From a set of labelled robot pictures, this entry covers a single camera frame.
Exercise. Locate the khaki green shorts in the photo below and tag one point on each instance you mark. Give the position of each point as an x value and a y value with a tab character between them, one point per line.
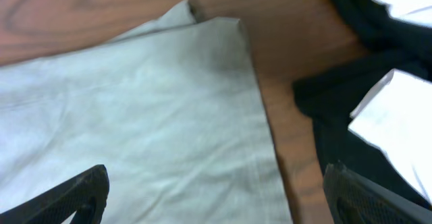
172	109

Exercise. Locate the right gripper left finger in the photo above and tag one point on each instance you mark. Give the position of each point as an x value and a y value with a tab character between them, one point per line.
84	197

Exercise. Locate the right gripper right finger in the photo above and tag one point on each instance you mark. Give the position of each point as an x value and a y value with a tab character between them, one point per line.
354	199

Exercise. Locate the black garment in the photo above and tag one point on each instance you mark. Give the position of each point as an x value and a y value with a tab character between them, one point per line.
328	98

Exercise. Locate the white printed t-shirt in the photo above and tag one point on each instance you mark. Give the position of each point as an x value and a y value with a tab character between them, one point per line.
395	114

